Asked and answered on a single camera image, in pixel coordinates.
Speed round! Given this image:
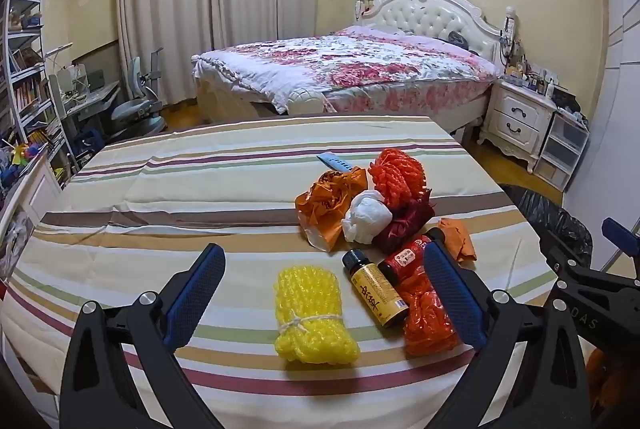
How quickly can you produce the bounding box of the orange plastic bag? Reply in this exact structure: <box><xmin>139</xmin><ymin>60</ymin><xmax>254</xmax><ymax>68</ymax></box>
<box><xmin>295</xmin><ymin>168</ymin><xmax>371</xmax><ymax>252</ymax></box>

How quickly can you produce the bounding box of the red label bottle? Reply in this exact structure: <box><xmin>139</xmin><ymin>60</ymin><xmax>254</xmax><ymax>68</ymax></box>
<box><xmin>377</xmin><ymin>235</ymin><xmax>433</xmax><ymax>285</ymax></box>

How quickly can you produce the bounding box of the plastic drawer unit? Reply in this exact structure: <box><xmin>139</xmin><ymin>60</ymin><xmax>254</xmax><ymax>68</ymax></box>
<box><xmin>532</xmin><ymin>111</ymin><xmax>590</xmax><ymax>192</ymax></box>

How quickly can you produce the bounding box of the white tufted bed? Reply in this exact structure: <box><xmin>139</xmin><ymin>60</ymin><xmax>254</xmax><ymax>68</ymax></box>
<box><xmin>192</xmin><ymin>0</ymin><xmax>516</xmax><ymax>134</ymax></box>

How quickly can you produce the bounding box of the orange foam net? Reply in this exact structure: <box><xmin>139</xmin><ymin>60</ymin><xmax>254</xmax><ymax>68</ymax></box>
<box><xmin>368</xmin><ymin>148</ymin><xmax>430</xmax><ymax>210</ymax></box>
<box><xmin>397</xmin><ymin>276</ymin><xmax>461</xmax><ymax>357</ymax></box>

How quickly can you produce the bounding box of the yellow label brown bottle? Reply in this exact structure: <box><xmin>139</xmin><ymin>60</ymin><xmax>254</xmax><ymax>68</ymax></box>
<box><xmin>342</xmin><ymin>249</ymin><xmax>410</xmax><ymax>328</ymax></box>

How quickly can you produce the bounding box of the white wardrobe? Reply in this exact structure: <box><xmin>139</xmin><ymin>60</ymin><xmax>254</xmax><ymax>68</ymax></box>
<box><xmin>595</xmin><ymin>0</ymin><xmax>640</xmax><ymax>260</ymax></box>

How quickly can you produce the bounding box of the white plastic bag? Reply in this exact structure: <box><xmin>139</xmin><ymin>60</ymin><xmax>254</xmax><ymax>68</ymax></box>
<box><xmin>341</xmin><ymin>189</ymin><xmax>393</xmax><ymax>245</ymax></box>

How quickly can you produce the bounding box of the orange cloth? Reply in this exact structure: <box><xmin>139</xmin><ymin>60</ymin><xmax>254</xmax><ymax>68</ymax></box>
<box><xmin>440</xmin><ymin>218</ymin><xmax>478</xmax><ymax>262</ymax></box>

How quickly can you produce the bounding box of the nightstand clutter of bottles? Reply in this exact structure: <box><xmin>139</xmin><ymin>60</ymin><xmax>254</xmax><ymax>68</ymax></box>
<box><xmin>500</xmin><ymin>21</ymin><xmax>561</xmax><ymax>97</ymax></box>

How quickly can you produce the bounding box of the white nightstand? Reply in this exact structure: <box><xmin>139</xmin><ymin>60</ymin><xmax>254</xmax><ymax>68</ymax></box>
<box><xmin>477</xmin><ymin>79</ymin><xmax>558</xmax><ymax>172</ymax></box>

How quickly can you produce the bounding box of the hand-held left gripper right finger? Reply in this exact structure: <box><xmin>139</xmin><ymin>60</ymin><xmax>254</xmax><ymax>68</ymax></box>
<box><xmin>422</xmin><ymin>228</ymin><xmax>586</xmax><ymax>429</ymax></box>

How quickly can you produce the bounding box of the light blue printed tube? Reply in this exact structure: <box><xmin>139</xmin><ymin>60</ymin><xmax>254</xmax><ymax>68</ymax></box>
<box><xmin>317</xmin><ymin>151</ymin><xmax>356</xmax><ymax>172</ymax></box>

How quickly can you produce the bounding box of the dark red knotted cloth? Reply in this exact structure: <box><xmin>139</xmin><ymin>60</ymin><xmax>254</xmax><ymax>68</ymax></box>
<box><xmin>375</xmin><ymin>194</ymin><xmax>436</xmax><ymax>255</ymax></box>

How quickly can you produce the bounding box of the bin with black bag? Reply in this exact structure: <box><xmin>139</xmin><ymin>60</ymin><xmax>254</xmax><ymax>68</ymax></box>
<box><xmin>500</xmin><ymin>183</ymin><xmax>608</xmax><ymax>270</ymax></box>

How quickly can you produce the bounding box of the grey desk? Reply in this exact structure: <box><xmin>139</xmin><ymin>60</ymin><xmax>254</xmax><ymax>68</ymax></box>
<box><xmin>47</xmin><ymin>64</ymin><xmax>121</xmax><ymax>160</ymax></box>

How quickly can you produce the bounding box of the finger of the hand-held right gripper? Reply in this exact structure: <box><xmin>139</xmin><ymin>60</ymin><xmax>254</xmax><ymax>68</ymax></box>
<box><xmin>539</xmin><ymin>229</ymin><xmax>593</xmax><ymax>282</ymax></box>
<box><xmin>601</xmin><ymin>217</ymin><xmax>640</xmax><ymax>260</ymax></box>

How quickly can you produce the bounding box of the striped tablecloth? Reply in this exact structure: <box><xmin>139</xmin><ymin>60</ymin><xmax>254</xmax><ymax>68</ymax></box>
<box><xmin>0</xmin><ymin>115</ymin><xmax>571</xmax><ymax>429</ymax></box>

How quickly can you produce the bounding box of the white bookshelf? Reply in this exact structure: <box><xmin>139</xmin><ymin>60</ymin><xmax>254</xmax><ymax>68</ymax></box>
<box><xmin>0</xmin><ymin>0</ymin><xmax>68</xmax><ymax>190</ymax></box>

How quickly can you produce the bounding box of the grey desk chair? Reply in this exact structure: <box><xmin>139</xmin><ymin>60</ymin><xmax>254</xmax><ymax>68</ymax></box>
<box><xmin>111</xmin><ymin>48</ymin><xmax>166</xmax><ymax>142</ymax></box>

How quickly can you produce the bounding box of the yellow foam net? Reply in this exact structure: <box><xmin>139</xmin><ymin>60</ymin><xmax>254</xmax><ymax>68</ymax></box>
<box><xmin>274</xmin><ymin>265</ymin><xmax>362</xmax><ymax>366</ymax></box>

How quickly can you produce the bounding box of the dark bag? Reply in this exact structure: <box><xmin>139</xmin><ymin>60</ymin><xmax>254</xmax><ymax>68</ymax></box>
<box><xmin>552</xmin><ymin>89</ymin><xmax>591</xmax><ymax>127</ymax></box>

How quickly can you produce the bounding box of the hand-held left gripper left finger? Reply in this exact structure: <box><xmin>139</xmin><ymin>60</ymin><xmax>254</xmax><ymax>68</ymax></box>
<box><xmin>60</xmin><ymin>243</ymin><xmax>227</xmax><ymax>429</ymax></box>

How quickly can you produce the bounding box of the floral blanket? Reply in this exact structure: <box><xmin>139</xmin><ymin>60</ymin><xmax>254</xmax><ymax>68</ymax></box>
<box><xmin>192</xmin><ymin>25</ymin><xmax>501</xmax><ymax>114</ymax></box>

